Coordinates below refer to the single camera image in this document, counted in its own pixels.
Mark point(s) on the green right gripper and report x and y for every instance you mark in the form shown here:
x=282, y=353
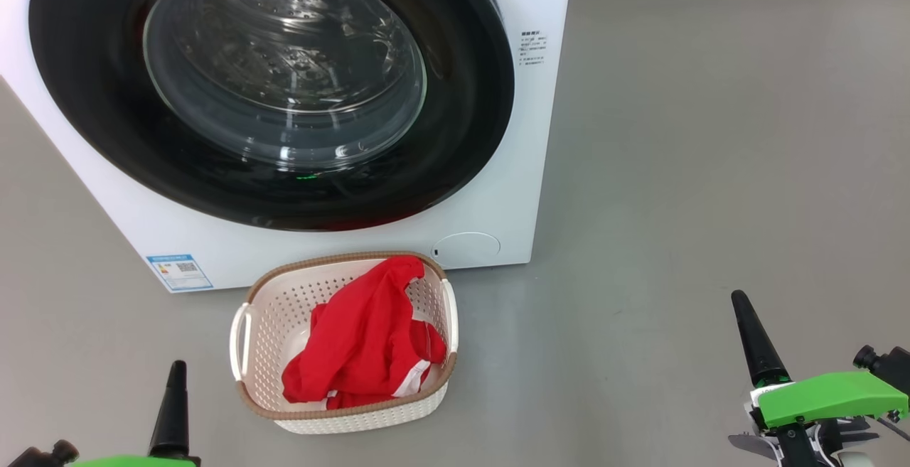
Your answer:
x=832, y=399

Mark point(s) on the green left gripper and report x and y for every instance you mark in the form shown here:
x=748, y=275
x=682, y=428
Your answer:
x=135, y=462

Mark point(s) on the black round glass washer door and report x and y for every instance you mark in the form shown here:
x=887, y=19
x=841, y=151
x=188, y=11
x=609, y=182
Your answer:
x=85, y=97

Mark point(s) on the cream perforated laundry basket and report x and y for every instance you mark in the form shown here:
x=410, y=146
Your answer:
x=284, y=303

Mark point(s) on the white front-load washing machine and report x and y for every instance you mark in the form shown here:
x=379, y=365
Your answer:
x=498, y=168

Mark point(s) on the blue energy label sticker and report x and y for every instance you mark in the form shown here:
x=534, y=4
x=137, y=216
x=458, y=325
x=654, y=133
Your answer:
x=179, y=272

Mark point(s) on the round drain filter cover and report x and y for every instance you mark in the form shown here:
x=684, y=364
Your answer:
x=466, y=249

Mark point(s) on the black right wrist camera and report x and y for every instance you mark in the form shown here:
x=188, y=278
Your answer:
x=889, y=367

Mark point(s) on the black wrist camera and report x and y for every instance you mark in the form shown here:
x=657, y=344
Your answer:
x=889, y=367
x=43, y=456

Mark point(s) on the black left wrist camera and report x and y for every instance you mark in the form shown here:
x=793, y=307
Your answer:
x=43, y=456

